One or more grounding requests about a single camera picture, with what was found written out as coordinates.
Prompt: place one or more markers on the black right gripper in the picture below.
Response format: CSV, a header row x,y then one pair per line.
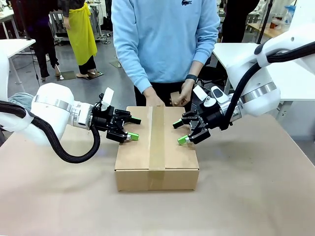
x,y
211,119

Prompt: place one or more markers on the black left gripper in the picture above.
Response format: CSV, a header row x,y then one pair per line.
x,y
105,120

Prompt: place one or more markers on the brown cardboard shipping box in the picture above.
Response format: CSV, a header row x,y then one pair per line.
x,y
133,157

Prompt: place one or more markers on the person's left forearm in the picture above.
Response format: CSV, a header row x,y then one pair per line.
x,y
200,61

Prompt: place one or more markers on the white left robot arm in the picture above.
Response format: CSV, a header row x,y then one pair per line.
x,y
54,100

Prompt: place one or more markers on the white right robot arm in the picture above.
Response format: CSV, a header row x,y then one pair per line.
x,y
261,98

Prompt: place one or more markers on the person's right forearm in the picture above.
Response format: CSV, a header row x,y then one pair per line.
x,y
137,76

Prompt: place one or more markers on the person's left hand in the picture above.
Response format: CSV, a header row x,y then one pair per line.
x,y
187,92

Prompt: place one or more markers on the person's right hand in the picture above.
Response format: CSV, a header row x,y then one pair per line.
x,y
153,98

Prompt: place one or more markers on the brown packing tape strip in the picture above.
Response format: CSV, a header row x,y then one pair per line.
x,y
157,137

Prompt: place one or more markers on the black smartwatch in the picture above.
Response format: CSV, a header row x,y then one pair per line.
x,y
191,77

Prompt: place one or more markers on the green floor plate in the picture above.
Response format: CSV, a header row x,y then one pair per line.
x,y
95,74

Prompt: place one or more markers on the dark floor plate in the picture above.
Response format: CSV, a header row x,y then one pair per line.
x,y
66,75

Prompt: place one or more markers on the person in light blue sweatshirt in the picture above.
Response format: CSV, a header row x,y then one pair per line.
x,y
160,37

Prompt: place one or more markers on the person in yellow apron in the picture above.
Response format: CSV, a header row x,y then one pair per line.
x,y
81,37

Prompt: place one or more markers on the white table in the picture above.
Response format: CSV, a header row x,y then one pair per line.
x,y
295,81
14,46

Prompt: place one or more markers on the blue-grey cloth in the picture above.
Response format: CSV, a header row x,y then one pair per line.
x,y
21,98

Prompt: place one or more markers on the person in black clothes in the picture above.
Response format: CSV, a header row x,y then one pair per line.
x,y
236,22
41,29

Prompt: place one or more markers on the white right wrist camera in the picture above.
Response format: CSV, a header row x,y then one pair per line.
x,y
208,101

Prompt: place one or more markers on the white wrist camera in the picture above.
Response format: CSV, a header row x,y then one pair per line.
x,y
208,101
107,97

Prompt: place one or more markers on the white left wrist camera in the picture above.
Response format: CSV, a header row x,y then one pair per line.
x,y
107,97

